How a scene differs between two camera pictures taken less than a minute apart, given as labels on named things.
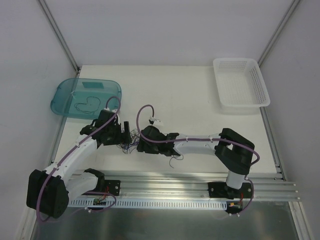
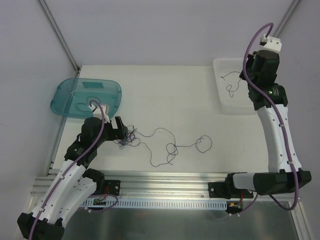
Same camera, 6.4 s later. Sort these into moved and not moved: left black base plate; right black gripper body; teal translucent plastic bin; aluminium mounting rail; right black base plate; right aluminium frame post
Moved: right black gripper body
Not moved: right aluminium frame post; left black base plate; right black base plate; teal translucent plastic bin; aluminium mounting rail
